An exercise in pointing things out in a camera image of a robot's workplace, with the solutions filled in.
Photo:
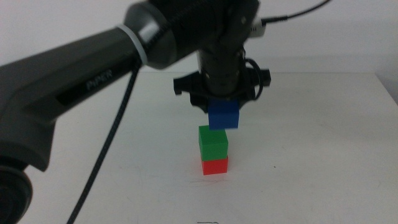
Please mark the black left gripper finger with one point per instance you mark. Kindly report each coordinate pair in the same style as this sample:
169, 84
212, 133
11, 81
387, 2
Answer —
243, 103
200, 102

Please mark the blue cube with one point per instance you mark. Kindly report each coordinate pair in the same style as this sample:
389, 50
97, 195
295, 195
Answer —
224, 116

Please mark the green cube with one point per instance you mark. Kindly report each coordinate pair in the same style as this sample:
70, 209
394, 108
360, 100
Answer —
213, 144

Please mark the red cube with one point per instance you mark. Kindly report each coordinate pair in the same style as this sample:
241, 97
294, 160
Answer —
214, 166

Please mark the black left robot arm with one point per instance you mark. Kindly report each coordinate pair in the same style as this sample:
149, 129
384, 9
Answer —
62, 81

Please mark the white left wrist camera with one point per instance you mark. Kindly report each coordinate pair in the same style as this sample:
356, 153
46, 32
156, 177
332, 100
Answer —
258, 28

